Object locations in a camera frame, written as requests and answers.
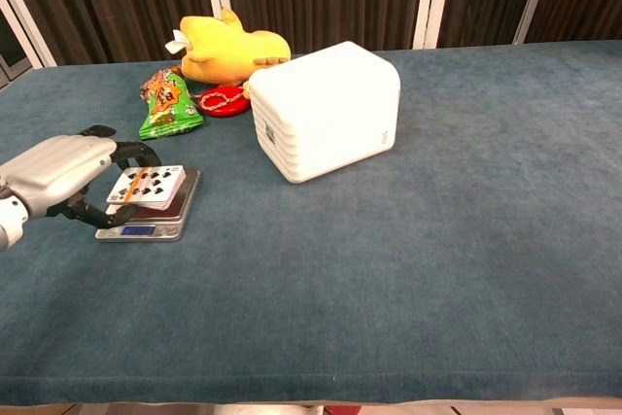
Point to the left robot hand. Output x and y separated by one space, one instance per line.
53 172

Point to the playing cards deck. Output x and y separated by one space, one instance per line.
146 186

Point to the small digital scale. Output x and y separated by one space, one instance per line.
167 220

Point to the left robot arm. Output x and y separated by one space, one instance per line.
10 225

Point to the green snack bag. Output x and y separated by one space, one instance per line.
167 114

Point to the brown snack packet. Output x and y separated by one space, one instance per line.
155 80

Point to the yellow plush toy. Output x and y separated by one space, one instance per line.
228 55

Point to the white ribbed plastic box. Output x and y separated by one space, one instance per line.
325 109

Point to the blue table cloth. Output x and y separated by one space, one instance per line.
389 264

